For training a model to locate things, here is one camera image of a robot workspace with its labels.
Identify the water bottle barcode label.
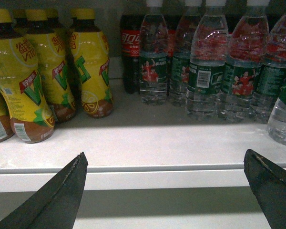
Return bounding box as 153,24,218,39
185,0,228,120

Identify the middle lemon tea bottle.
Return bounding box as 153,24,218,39
25,9,76,123

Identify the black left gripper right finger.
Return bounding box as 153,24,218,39
244,149,286,229

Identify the far left water bottle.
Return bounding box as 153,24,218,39
139,0,168,105

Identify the cola bottle behind water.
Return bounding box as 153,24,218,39
120,14,144,94

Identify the yellow lemon tea bottle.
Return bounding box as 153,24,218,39
69,8,113,118

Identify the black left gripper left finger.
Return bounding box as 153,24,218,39
0,152,88,229

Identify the water bottle athletes label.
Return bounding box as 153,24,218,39
169,0,202,106
218,0,270,124

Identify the front lemon tea bottle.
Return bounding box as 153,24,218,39
0,9,55,143

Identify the rear water bottle athletes label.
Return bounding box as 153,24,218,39
169,0,202,106

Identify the white metal shelf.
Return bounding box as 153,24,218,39
0,80,286,192

